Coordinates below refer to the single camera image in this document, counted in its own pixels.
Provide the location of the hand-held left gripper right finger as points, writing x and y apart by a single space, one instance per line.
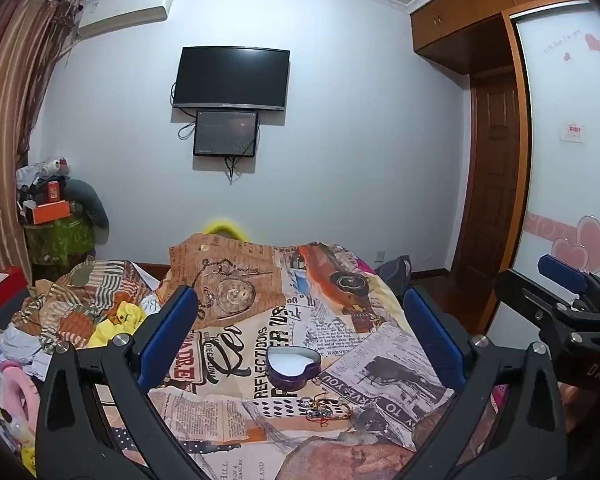
432 340

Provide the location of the yellow round object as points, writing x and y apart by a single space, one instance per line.
225 227

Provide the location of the dark bag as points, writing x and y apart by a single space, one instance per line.
395 270

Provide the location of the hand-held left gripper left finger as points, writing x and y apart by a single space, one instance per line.
165 340

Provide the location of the purple heart-shaped tin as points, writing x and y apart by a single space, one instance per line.
292 367

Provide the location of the pink plush item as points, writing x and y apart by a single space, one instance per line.
15 395

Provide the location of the pile of mixed jewelry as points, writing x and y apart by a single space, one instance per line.
325 407

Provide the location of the orange box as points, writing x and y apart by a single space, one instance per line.
50 211

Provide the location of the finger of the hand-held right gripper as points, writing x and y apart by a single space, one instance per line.
562 270
530 305

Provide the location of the white air conditioner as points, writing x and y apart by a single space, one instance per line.
122 10

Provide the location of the small black wall monitor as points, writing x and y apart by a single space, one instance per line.
225 133

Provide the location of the yellow cloth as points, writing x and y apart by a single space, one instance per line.
117 322

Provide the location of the newspaper print blanket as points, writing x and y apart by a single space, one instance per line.
300 320

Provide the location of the brown striped curtain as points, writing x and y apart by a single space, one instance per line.
10 125

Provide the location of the wooden overhead cabinet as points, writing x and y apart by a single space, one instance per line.
475 15

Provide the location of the red and white box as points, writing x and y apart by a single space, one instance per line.
2 292

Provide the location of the black wall television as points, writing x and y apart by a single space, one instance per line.
230 77

